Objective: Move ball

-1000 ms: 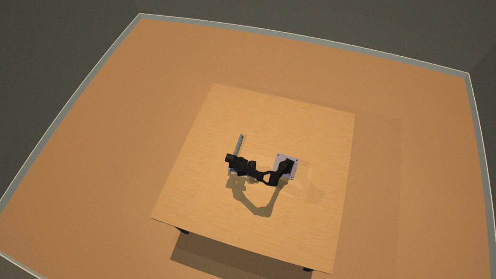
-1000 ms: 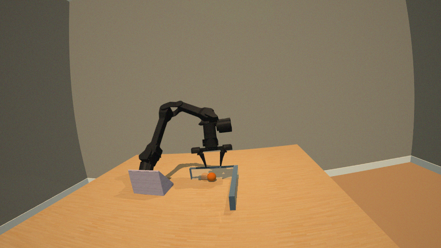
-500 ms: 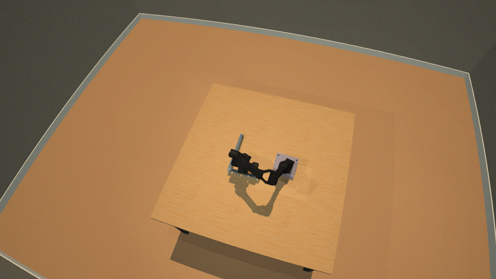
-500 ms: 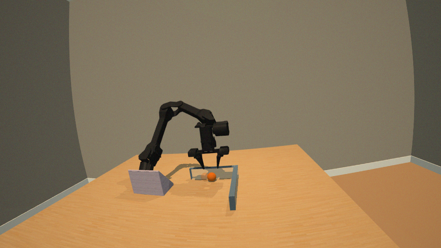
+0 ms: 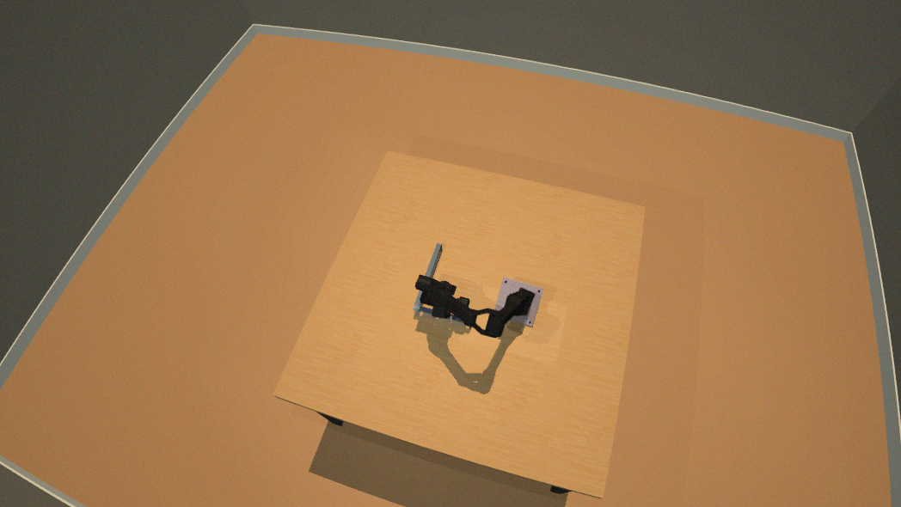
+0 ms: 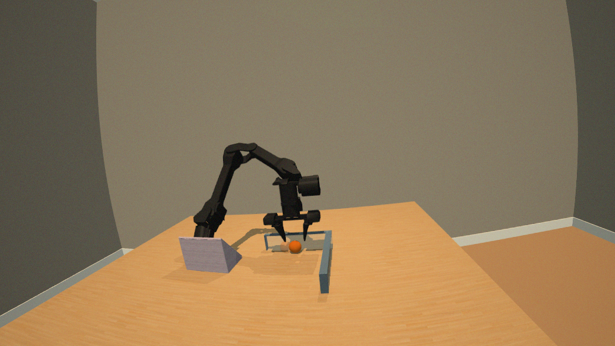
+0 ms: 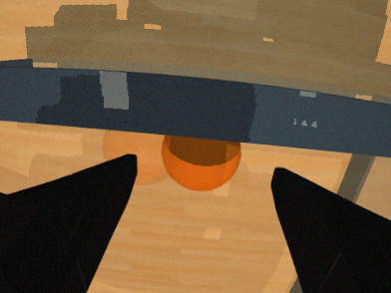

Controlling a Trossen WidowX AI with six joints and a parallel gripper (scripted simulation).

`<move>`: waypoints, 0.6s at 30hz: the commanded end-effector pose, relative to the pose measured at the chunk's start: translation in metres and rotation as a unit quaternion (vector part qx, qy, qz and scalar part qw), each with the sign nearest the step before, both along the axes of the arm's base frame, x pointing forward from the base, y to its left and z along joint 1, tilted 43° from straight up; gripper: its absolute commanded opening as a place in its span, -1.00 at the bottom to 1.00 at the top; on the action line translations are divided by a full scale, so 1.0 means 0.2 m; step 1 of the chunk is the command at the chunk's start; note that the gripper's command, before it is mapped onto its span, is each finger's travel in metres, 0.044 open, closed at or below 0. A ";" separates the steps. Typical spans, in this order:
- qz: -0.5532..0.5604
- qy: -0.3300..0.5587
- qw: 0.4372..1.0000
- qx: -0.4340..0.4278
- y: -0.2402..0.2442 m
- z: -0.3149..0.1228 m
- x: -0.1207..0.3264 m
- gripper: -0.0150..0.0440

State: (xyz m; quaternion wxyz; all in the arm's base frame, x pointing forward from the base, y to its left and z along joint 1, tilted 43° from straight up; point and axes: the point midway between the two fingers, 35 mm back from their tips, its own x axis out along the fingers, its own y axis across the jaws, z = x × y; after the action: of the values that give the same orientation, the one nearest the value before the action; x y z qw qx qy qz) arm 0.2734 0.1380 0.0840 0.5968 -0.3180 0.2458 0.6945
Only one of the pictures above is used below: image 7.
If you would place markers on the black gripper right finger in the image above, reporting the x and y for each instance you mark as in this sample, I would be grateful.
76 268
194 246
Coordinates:
336 245

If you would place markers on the clear l-shaped low wall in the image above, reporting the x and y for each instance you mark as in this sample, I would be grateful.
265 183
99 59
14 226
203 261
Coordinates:
367 181

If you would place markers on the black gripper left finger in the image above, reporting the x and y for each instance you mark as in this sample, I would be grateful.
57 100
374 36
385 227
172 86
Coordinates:
53 235

